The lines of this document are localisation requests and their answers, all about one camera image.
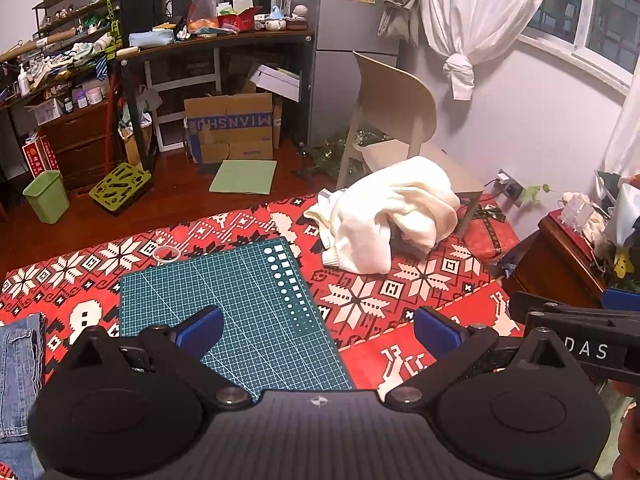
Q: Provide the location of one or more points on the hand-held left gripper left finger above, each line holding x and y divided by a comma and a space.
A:
200, 332

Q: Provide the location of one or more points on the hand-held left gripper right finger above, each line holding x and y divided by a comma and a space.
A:
435, 332

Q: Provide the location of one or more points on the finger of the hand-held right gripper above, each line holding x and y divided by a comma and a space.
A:
622, 299
550, 305

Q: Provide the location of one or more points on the cream knit vest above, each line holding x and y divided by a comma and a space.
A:
370, 220

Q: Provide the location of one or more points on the wooden nightstand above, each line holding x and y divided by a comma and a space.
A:
550, 260

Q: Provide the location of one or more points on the green cutting mat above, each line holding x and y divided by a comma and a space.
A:
250, 285

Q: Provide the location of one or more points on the clear tape roll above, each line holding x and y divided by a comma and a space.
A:
156, 255

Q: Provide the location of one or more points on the red patterned blanket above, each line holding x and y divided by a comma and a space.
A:
150, 255

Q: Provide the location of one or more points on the red gift box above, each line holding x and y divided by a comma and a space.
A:
485, 235

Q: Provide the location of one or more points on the clear plastic container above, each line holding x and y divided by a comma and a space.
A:
575, 212

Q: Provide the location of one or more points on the green plant sprig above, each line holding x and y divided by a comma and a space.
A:
535, 192

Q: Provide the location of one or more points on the green board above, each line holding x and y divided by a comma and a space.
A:
245, 177

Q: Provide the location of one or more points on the white curtain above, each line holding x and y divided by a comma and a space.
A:
475, 0
625, 130

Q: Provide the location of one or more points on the yellow-green plastic crate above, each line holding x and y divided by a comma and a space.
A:
100, 192

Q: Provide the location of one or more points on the blue jeans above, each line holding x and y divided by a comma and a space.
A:
20, 360

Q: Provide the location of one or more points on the green waste bin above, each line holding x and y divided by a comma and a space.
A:
47, 200

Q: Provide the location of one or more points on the small Christmas tree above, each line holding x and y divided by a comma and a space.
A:
325, 152

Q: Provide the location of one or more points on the printed cardboard box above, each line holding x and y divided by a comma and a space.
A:
225, 110

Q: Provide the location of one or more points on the wooden drawer cabinet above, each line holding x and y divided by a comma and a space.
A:
80, 130

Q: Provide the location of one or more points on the beige chair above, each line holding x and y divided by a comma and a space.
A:
390, 100

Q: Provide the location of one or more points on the red upright box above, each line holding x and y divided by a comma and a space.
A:
40, 155

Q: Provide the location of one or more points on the white flat box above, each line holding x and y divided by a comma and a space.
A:
275, 82

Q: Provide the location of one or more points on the window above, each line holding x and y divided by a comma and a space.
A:
610, 20

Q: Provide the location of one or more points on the black desk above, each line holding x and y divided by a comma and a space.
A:
225, 42

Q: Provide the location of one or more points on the light blue pouch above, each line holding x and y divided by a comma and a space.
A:
150, 38

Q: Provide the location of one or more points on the white lotion bottle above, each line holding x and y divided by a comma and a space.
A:
24, 82

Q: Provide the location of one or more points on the open red box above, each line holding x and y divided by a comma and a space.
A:
245, 20

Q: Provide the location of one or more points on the orange plastic bag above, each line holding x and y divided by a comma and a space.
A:
202, 10

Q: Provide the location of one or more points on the hanging beige garment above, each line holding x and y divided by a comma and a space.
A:
400, 10

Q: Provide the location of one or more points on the grey refrigerator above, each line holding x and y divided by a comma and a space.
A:
340, 20

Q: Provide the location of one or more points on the black computer tower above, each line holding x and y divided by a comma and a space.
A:
142, 5

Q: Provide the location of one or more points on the wall socket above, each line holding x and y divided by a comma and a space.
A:
507, 185

